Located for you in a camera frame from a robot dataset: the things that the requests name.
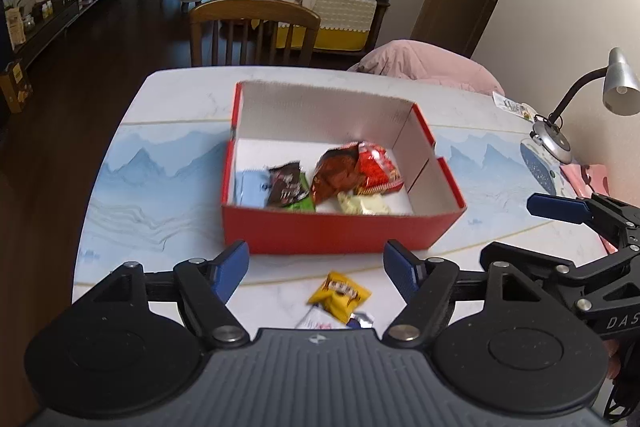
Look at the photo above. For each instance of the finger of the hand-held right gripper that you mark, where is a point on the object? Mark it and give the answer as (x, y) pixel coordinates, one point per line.
(555, 208)
(530, 259)

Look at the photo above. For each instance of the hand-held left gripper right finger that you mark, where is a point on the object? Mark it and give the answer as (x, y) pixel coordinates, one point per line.
(402, 272)

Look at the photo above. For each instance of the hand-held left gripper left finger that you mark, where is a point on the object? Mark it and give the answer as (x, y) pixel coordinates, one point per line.
(232, 268)

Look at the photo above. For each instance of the small blue foil packet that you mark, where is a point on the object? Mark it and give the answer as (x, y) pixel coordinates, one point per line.
(361, 319)

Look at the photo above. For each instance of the yellow snack packet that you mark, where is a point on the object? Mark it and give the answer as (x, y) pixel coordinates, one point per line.
(337, 297)

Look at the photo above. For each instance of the cream-coloured snack packet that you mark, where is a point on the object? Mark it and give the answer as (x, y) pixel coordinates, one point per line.
(365, 204)

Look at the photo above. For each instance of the pale blue snack packet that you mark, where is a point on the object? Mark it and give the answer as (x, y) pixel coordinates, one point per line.
(252, 189)

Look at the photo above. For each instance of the red cardboard box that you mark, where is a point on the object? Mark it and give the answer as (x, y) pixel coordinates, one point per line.
(325, 232)

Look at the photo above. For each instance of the green snack packet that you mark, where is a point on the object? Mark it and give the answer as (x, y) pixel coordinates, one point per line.
(304, 206)

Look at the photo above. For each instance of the white blue-edged biscuit packet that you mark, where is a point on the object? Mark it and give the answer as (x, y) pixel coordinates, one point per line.
(320, 321)

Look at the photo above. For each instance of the dark brown chocolate packet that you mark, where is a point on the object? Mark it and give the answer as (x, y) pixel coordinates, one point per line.
(285, 184)

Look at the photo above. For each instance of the red snack packet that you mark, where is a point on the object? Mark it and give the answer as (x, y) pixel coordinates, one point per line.
(380, 167)

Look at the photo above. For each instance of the dark red-brown foil packet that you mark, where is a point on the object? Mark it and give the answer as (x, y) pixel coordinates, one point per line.
(335, 174)

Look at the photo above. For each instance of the pink bag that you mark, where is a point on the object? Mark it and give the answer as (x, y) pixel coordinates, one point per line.
(582, 179)

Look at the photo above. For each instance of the printed paper leaflet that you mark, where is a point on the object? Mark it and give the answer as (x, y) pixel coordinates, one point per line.
(512, 106)

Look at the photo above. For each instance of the silver desk lamp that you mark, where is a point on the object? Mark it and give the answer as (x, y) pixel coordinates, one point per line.
(620, 87)

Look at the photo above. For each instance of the pink cloth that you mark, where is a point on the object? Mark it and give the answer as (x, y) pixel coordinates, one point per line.
(425, 62)

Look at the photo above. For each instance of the wooden dining chair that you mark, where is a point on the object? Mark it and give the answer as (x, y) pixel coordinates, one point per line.
(250, 9)

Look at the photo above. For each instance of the brown cardboard box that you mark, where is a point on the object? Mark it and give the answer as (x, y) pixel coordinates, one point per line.
(15, 87)

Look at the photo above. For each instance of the dark low television cabinet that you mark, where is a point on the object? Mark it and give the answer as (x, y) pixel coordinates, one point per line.
(65, 14)

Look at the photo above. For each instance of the kraft paper bag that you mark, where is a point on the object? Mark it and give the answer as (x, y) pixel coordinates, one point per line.
(15, 27)

